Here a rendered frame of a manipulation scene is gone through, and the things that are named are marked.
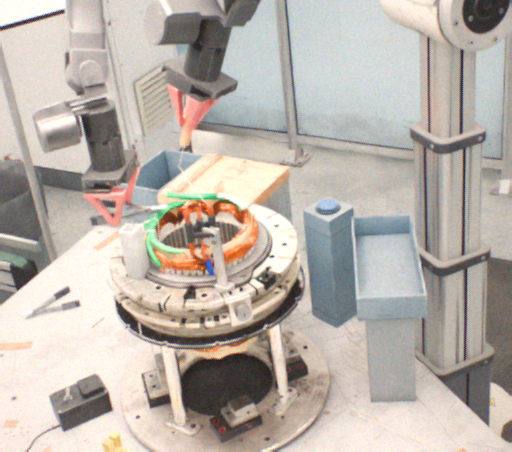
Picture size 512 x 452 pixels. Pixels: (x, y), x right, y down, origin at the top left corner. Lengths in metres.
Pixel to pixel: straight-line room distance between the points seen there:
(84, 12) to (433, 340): 0.95
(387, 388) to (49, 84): 2.69
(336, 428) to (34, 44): 2.71
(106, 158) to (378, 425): 0.65
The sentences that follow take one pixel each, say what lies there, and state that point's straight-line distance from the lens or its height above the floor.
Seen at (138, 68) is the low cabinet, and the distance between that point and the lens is 3.82.
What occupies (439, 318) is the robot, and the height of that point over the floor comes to 0.79.
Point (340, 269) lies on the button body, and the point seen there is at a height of 0.91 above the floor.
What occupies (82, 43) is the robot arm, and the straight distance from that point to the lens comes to 1.37.
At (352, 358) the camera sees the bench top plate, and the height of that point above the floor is 0.78.
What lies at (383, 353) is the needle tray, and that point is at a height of 0.89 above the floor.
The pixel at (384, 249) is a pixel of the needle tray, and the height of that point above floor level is 1.02.
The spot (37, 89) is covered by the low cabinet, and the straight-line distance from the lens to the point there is 4.01.
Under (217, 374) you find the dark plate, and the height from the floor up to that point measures 0.78.
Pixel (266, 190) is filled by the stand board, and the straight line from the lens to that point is 1.69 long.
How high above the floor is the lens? 1.87
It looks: 29 degrees down
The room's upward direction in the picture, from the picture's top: 7 degrees counter-clockwise
